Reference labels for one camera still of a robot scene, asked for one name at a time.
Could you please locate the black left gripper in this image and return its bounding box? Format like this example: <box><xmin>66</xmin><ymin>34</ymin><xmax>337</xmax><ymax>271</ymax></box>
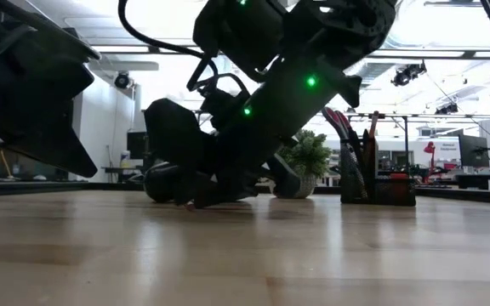
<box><xmin>0</xmin><ymin>0</ymin><xmax>101</xmax><ymax>179</ymax></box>

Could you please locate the black desk lamp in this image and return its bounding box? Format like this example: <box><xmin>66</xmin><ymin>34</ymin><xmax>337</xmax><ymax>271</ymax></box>
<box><xmin>142</xmin><ymin>161</ymin><xmax>179</xmax><ymax>204</ymax></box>

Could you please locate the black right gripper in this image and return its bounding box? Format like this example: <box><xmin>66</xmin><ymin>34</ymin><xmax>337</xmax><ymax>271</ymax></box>
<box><xmin>142</xmin><ymin>97</ymin><xmax>302</xmax><ymax>210</ymax></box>

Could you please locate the black background table frame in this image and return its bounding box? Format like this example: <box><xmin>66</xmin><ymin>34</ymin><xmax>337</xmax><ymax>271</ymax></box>
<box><xmin>346</xmin><ymin>111</ymin><xmax>411</xmax><ymax>167</ymax></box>

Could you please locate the green potted plant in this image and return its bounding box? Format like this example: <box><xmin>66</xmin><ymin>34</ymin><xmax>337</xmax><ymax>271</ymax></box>
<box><xmin>277</xmin><ymin>128</ymin><xmax>333</xmax><ymax>200</ymax></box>

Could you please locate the black ceiling camera cluster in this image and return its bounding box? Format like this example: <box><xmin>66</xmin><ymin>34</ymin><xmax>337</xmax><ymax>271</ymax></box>
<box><xmin>390</xmin><ymin>61</ymin><xmax>428</xmax><ymax>88</ymax></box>

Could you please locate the computer monitor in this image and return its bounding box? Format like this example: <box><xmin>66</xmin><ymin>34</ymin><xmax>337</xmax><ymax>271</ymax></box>
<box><xmin>458</xmin><ymin>134</ymin><xmax>490</xmax><ymax>169</ymax></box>

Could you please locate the black mesh desk organizer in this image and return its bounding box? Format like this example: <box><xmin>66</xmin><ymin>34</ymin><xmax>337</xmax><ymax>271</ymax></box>
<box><xmin>339</xmin><ymin>139</ymin><xmax>417</xmax><ymax>207</ymax></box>

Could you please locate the overhead light bar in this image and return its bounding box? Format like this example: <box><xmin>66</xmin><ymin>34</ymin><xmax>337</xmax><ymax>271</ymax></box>
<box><xmin>87</xmin><ymin>43</ymin><xmax>490</xmax><ymax>61</ymax></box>

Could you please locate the red desk lamp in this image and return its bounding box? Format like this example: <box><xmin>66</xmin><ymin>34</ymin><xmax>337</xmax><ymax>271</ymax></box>
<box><xmin>422</xmin><ymin>140</ymin><xmax>438</xmax><ymax>172</ymax></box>

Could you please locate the black ceiling spotlight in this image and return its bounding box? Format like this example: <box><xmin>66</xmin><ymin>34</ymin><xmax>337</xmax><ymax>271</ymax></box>
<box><xmin>113</xmin><ymin>71</ymin><xmax>132</xmax><ymax>90</ymax></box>

